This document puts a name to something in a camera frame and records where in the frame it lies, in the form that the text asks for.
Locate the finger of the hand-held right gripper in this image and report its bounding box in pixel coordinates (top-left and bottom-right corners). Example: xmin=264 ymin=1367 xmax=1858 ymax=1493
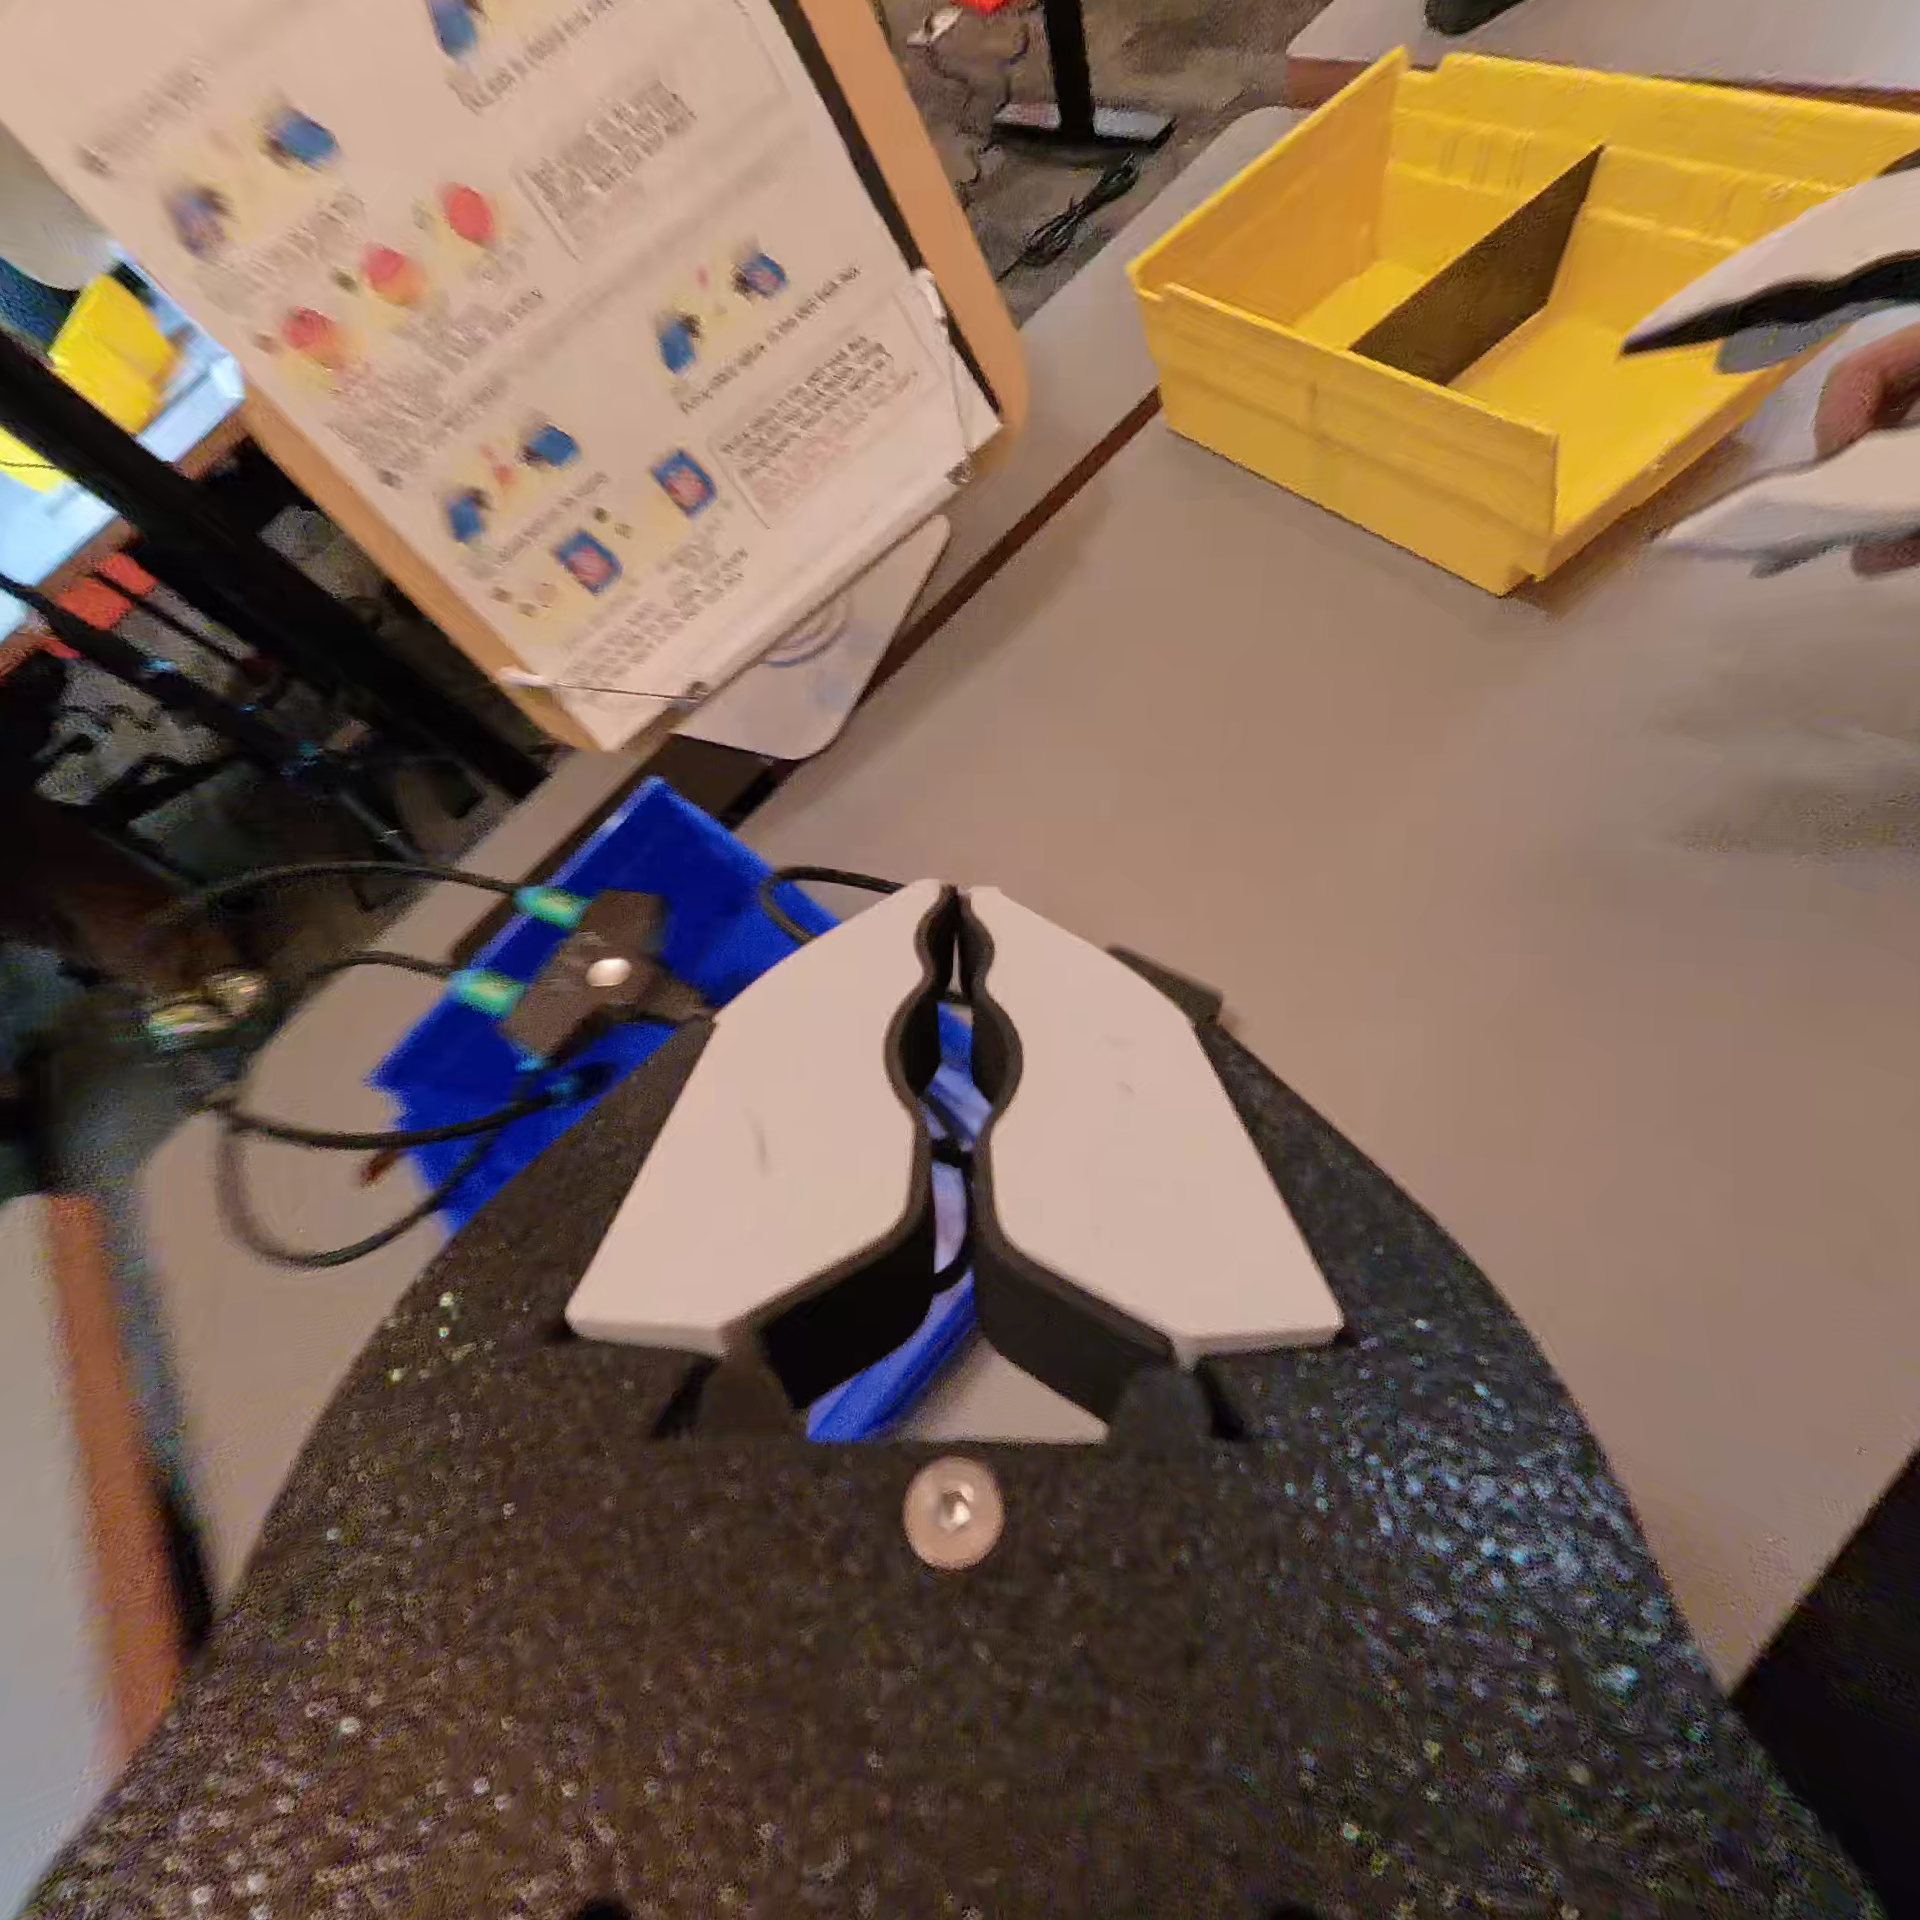
xmin=1621 ymin=161 xmax=1920 ymax=377
xmin=1649 ymin=426 xmax=1920 ymax=578

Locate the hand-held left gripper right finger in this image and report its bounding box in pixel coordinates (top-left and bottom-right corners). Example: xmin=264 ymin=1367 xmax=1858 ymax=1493
xmin=957 ymin=884 xmax=1345 ymax=1422

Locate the small yellow bin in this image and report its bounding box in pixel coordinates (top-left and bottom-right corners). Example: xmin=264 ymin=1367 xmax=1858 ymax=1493
xmin=49 ymin=272 xmax=185 ymax=439

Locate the printed instruction sheet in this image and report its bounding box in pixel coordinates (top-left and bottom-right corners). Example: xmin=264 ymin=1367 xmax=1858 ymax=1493
xmin=0 ymin=0 xmax=1004 ymax=752

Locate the grey desk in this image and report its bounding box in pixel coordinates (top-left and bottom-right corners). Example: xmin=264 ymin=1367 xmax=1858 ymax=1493
xmin=0 ymin=104 xmax=1920 ymax=1877

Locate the blue storage bin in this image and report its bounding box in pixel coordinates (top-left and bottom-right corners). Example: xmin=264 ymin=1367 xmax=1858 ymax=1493
xmin=366 ymin=778 xmax=994 ymax=1444

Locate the black table leg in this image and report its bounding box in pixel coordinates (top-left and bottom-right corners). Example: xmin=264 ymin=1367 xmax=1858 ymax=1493
xmin=985 ymin=0 xmax=1179 ymax=156

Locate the black bin divider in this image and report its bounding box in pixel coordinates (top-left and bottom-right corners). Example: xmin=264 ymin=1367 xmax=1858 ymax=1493
xmin=1348 ymin=144 xmax=1607 ymax=388

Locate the wooden board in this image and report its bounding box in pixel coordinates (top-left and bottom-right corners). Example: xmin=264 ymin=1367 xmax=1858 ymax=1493
xmin=240 ymin=0 xmax=1032 ymax=754

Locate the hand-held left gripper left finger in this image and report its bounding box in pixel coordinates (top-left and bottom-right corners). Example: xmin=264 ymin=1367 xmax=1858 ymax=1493
xmin=567 ymin=880 xmax=977 ymax=1413

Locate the person's right hand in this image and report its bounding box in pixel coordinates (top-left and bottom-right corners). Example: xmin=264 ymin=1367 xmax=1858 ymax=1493
xmin=1812 ymin=323 xmax=1920 ymax=459

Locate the thick black cable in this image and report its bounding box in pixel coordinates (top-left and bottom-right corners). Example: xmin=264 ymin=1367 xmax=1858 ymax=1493
xmin=756 ymin=864 xmax=908 ymax=948

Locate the grey table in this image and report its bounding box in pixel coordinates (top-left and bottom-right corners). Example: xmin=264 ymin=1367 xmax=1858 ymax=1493
xmin=1287 ymin=0 xmax=1920 ymax=111

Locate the thin black cable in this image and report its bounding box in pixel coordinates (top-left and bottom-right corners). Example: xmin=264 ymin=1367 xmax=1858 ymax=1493
xmin=211 ymin=959 xmax=617 ymax=1272
xmin=143 ymin=857 xmax=589 ymax=930

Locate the white round stand base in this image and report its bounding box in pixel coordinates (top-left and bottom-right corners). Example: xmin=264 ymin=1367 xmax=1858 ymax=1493
xmin=672 ymin=513 xmax=955 ymax=762

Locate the large yellow storage bin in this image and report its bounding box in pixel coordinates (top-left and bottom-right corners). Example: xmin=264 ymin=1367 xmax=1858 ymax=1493
xmin=1128 ymin=44 xmax=1920 ymax=598

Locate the black metal frame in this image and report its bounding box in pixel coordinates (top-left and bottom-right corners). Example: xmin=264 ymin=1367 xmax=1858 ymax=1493
xmin=0 ymin=329 xmax=548 ymax=848

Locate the black floor cable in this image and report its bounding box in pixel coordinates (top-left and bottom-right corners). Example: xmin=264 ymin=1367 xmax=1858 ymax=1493
xmin=996 ymin=150 xmax=1145 ymax=284

